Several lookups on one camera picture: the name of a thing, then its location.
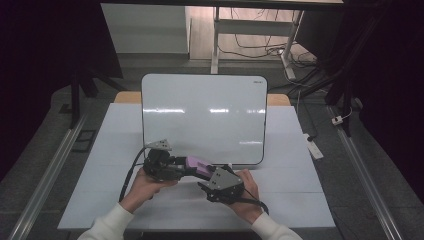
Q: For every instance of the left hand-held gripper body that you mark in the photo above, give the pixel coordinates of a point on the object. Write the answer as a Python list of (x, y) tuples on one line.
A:
[(160, 165)]

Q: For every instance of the purple and black whiteboard eraser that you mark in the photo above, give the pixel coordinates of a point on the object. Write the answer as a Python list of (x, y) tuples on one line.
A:
[(200, 166)]

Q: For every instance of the white-legged desk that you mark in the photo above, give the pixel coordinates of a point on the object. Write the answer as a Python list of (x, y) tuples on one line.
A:
[(253, 27)]

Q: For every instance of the black floor plate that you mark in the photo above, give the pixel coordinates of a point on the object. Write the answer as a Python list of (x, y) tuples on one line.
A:
[(84, 140)]

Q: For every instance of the white panel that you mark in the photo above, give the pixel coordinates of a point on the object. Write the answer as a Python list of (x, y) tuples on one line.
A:
[(143, 30)]

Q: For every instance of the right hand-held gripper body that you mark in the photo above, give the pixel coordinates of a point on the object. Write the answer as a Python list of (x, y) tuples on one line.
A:
[(225, 185)]

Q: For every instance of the small white adapter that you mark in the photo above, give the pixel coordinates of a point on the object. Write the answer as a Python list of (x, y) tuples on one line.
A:
[(337, 120)]

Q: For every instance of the aluminium rail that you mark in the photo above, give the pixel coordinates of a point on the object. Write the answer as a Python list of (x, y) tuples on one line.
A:
[(365, 181), (46, 181)]

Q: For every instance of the wooden table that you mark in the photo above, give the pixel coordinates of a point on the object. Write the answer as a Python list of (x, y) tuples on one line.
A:
[(128, 97)]

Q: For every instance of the dark curtain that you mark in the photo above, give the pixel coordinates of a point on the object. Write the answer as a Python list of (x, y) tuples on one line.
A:
[(393, 83), (36, 66)]

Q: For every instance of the black metal stand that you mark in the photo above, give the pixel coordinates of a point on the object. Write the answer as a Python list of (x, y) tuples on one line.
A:
[(75, 100), (347, 106)]

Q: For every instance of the person's right hand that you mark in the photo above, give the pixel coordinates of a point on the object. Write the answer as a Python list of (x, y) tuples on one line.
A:
[(250, 203)]

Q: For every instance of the person's left hand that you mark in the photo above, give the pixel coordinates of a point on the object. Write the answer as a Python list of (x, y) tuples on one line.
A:
[(143, 190)]

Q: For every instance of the white whiteboard with black rim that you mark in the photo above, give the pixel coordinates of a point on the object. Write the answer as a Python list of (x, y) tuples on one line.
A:
[(200, 113)]

